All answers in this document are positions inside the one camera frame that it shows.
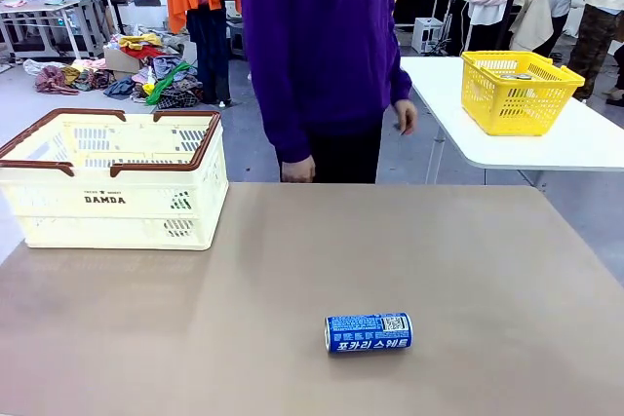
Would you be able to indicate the blue Pocari Sweat can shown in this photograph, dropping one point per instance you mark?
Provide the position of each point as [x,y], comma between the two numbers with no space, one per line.
[368,333]

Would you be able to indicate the yellow plastic basket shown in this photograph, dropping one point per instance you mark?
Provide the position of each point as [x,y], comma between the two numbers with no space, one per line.
[517,99]

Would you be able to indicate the person's right forearm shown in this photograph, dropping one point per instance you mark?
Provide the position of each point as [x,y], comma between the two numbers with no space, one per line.
[290,133]

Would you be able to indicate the beige coat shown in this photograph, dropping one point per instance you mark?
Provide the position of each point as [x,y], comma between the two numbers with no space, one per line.
[534,14]

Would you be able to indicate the person's left forearm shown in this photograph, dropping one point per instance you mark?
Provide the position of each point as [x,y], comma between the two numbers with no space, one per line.
[399,80]

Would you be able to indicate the person in cream sweater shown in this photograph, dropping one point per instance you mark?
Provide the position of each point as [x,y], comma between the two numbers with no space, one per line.
[597,21]

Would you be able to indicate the cardboard box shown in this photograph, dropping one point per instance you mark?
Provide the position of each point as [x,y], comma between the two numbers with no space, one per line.
[119,60]

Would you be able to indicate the person's left hand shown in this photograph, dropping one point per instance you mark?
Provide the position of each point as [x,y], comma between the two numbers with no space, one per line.
[408,116]

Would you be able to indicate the grey background workbench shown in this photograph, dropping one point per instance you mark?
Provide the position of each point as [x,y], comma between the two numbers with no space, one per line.
[44,21]

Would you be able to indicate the pile of colourful clothes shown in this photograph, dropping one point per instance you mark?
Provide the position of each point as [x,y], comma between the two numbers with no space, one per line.
[161,82]

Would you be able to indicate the person's right hand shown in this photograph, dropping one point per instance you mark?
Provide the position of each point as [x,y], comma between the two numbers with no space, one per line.
[298,171]

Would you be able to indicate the person in purple sweater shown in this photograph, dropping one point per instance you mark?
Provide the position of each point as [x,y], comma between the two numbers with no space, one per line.
[317,46]

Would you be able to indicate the white computer case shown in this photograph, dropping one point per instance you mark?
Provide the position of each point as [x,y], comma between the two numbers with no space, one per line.
[428,35]

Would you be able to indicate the white side table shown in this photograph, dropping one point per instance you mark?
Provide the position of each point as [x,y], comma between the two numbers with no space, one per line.
[560,143]

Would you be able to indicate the cream basket with brown rim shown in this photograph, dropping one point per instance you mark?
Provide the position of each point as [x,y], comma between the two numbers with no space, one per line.
[112,201]

